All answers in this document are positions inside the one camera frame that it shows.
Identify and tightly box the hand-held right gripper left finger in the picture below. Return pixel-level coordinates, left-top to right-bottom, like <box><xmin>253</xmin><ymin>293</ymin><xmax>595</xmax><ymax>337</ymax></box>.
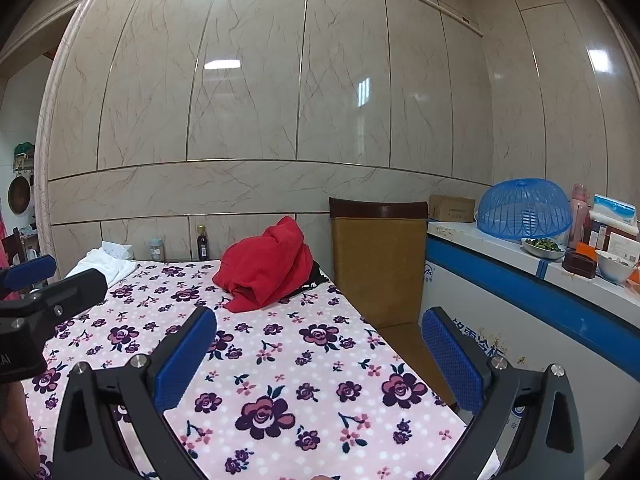
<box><xmin>52</xmin><ymin>306</ymin><xmax>218</xmax><ymax>480</ymax></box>

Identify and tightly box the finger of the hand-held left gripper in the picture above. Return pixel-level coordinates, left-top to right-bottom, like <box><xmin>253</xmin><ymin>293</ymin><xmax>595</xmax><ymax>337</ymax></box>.
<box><xmin>30</xmin><ymin>268</ymin><xmax>108</xmax><ymax>329</ymax></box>
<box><xmin>0</xmin><ymin>254</ymin><xmax>57</xmax><ymax>302</ymax></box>

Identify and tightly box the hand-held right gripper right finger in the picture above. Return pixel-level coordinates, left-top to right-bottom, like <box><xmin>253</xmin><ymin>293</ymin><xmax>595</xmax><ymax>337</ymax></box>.
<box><xmin>421</xmin><ymin>306</ymin><xmax>593</xmax><ymax>480</ymax></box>

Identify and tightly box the red garment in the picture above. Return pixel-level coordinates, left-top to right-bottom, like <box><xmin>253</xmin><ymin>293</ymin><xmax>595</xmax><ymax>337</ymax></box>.
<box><xmin>212</xmin><ymin>216</ymin><xmax>315</xmax><ymax>313</ymax></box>

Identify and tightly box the person's left forearm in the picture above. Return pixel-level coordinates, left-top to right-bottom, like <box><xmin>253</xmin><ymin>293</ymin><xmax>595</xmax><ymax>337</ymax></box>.
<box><xmin>0</xmin><ymin>380</ymin><xmax>42</xmax><ymax>480</ymax></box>

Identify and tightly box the white cloth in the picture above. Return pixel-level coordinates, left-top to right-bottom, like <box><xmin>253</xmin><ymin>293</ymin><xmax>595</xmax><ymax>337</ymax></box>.
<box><xmin>64</xmin><ymin>241</ymin><xmax>138</xmax><ymax>286</ymax></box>

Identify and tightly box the hanging wok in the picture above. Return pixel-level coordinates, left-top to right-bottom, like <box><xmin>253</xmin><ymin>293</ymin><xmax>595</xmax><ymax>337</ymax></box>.
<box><xmin>7</xmin><ymin>170</ymin><xmax>34</xmax><ymax>217</ymax></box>

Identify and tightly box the white and blue chest freezer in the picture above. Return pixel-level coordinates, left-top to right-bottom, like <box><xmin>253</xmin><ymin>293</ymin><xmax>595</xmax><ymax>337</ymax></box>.
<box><xmin>417</xmin><ymin>220</ymin><xmax>640</xmax><ymax>480</ymax></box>

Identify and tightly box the pink floral blanket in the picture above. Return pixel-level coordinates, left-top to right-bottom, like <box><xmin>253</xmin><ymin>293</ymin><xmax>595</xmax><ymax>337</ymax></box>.
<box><xmin>22</xmin><ymin>259</ymin><xmax>501</xmax><ymax>480</ymax></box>

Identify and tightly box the brown cardboard box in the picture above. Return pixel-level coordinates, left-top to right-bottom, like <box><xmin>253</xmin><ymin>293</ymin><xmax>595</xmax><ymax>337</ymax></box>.
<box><xmin>329</xmin><ymin>196</ymin><xmax>458</xmax><ymax>408</ymax></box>

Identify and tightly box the bowl of green vegetables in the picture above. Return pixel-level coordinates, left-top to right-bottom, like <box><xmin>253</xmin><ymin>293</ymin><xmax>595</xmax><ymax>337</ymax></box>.
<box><xmin>521</xmin><ymin>237</ymin><xmax>567</xmax><ymax>261</ymax></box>

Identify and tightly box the black garment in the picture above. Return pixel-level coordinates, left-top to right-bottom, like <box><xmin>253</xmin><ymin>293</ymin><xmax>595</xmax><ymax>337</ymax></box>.
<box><xmin>287</xmin><ymin>260</ymin><xmax>322</xmax><ymax>298</ymax></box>

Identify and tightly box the dark brown box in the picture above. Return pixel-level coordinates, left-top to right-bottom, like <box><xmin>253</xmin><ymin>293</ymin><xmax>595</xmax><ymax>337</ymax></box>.
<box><xmin>561</xmin><ymin>251</ymin><xmax>598</xmax><ymax>281</ymax></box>

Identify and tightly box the white bowl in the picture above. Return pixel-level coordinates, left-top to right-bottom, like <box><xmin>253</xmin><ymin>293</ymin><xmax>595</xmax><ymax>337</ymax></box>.
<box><xmin>595</xmin><ymin>250</ymin><xmax>640</xmax><ymax>283</ymax></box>

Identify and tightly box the pink thermos bottle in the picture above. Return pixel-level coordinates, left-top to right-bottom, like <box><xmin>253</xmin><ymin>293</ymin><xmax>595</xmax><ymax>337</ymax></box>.
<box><xmin>569</xmin><ymin>183</ymin><xmax>591</xmax><ymax>250</ymax></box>

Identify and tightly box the white carton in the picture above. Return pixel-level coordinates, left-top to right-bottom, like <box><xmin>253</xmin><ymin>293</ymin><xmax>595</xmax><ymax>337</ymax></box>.
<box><xmin>607</xmin><ymin>232</ymin><xmax>640</xmax><ymax>266</ymax></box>

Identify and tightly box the blue and white tissue packet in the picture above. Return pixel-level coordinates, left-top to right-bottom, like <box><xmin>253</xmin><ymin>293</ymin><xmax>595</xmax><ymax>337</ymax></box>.
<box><xmin>590</xmin><ymin>194</ymin><xmax>640</xmax><ymax>233</ymax></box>

